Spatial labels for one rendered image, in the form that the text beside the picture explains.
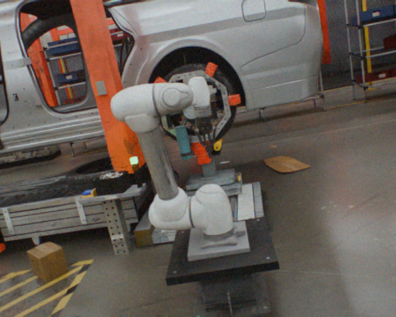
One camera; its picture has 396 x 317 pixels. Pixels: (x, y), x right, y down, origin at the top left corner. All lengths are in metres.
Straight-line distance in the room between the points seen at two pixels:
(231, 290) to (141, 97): 1.01
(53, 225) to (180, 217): 1.60
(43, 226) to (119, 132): 1.02
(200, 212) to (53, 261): 1.29
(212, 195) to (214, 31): 1.62
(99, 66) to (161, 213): 1.25
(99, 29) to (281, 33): 1.32
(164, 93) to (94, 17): 1.35
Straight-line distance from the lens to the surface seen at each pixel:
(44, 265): 2.81
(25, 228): 3.40
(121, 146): 2.78
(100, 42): 2.75
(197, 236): 2.04
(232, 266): 1.78
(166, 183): 1.78
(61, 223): 3.24
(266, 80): 3.12
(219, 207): 1.84
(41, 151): 7.66
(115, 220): 2.79
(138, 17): 3.23
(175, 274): 1.82
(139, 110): 1.56
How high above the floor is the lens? 1.17
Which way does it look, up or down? 13 degrees down
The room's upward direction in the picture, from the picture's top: 11 degrees counter-clockwise
